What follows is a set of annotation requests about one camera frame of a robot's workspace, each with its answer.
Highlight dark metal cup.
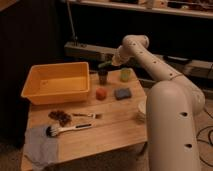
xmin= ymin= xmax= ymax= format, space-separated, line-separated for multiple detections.
xmin=98 ymin=69 xmax=108 ymax=85

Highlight green pepper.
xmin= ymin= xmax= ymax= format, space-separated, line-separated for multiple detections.
xmin=98 ymin=61 xmax=112 ymax=69

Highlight metal fork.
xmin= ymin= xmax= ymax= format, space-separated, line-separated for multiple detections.
xmin=72 ymin=113 xmax=102 ymax=119

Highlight green plastic cup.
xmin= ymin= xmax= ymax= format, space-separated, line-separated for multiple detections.
xmin=120 ymin=68 xmax=131 ymax=82

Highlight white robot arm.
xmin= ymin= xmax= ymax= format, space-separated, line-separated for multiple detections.
xmin=112 ymin=35 xmax=205 ymax=171

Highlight bunch of dark grapes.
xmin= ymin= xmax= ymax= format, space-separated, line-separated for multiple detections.
xmin=48 ymin=110 xmax=71 ymax=127

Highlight blue sponge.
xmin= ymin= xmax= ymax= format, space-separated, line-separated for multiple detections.
xmin=114 ymin=88 xmax=132 ymax=100

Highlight grey cloth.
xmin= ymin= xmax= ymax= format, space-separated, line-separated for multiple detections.
xmin=24 ymin=125 xmax=58 ymax=171

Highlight grey metal rail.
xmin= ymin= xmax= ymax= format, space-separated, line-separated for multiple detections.
xmin=64 ymin=42 xmax=213 ymax=80

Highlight upper shelf board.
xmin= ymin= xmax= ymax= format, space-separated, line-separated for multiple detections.
xmin=65 ymin=0 xmax=213 ymax=19

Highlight black cable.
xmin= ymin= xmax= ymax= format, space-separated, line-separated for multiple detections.
xmin=195 ymin=109 xmax=213 ymax=168

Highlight yellow plastic tub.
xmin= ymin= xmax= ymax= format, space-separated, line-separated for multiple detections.
xmin=21 ymin=62 xmax=90 ymax=105

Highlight white dish brush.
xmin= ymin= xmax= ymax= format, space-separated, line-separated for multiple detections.
xmin=46 ymin=124 xmax=92 ymax=137

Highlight wooden table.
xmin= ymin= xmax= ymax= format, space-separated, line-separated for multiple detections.
xmin=27 ymin=70 xmax=147 ymax=163

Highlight red orange block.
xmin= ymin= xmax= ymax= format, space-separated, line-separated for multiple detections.
xmin=96 ymin=88 xmax=107 ymax=100

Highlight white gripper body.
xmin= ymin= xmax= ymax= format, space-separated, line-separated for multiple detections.
xmin=111 ymin=46 xmax=129 ymax=66

